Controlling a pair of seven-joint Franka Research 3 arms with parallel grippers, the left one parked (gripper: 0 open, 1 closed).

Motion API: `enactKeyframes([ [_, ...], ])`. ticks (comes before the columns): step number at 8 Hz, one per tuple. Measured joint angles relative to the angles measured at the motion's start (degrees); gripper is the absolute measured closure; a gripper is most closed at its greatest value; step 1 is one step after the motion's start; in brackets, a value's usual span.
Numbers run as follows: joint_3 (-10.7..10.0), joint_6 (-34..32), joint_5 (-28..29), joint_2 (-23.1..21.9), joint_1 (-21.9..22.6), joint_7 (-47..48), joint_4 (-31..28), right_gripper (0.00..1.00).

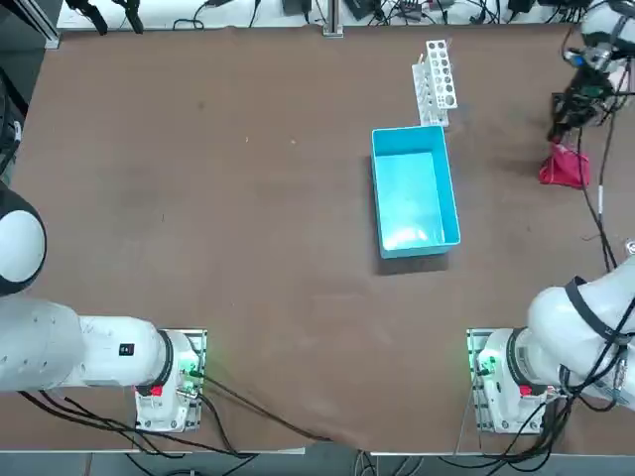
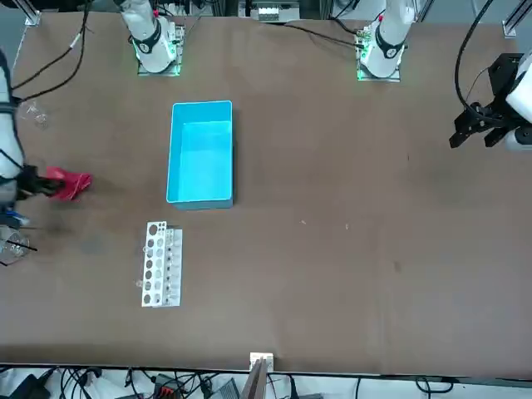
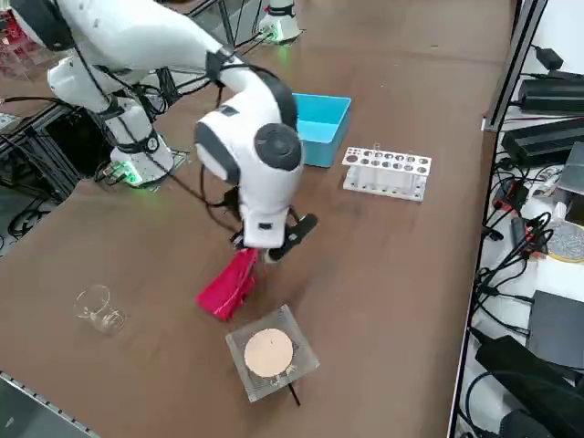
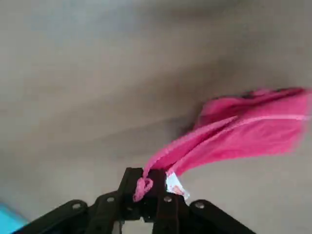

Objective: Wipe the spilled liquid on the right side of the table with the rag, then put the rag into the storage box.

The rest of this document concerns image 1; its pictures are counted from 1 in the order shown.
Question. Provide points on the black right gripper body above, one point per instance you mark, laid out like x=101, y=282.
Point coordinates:
x=590, y=84

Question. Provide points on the red rag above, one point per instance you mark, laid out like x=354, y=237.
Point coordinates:
x=560, y=168

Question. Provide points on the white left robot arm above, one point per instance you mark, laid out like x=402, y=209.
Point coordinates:
x=99, y=352

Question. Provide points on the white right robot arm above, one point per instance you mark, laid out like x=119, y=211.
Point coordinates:
x=550, y=317

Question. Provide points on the teal plastic storage box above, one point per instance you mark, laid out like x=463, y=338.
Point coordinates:
x=412, y=188

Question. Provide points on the white test tube rack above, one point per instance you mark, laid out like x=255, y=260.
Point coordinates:
x=441, y=74

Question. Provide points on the clear glass beaker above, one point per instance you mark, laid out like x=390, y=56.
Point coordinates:
x=631, y=247

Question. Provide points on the grey aluminium rail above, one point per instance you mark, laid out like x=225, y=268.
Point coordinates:
x=47, y=30

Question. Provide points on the aluminium frame post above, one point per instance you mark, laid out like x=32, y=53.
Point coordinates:
x=332, y=20

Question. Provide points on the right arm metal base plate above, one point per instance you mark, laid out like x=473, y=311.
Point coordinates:
x=471, y=357

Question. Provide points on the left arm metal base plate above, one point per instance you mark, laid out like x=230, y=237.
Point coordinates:
x=200, y=347

